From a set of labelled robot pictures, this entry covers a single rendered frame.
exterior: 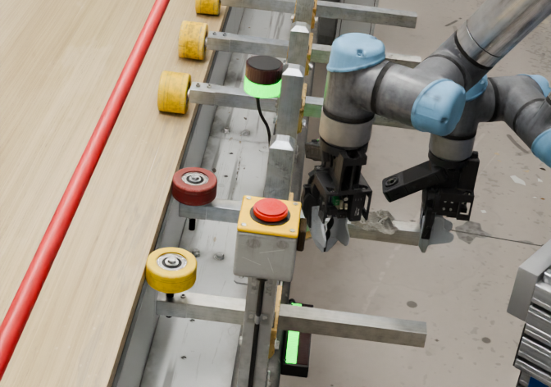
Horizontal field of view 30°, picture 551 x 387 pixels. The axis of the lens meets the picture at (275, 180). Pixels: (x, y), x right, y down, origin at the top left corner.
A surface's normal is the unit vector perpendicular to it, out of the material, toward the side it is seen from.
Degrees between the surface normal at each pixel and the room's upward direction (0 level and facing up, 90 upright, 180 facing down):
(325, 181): 0
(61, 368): 0
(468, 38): 78
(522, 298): 90
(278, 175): 90
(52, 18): 0
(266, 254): 90
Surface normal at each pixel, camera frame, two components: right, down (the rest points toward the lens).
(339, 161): -0.96, 0.07
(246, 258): -0.08, 0.52
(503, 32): -0.25, 0.65
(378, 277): 0.10, -0.84
